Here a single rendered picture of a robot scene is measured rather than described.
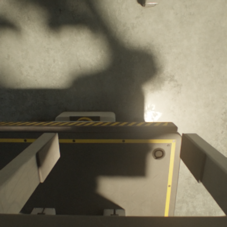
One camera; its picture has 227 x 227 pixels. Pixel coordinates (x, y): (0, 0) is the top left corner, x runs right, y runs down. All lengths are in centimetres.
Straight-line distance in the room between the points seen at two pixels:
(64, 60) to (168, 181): 68
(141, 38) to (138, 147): 50
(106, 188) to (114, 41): 62
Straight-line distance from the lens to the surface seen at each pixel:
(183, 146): 17
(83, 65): 82
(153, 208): 69
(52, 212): 71
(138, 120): 73
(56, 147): 17
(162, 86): 84
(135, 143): 53
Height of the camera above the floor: 80
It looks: 75 degrees down
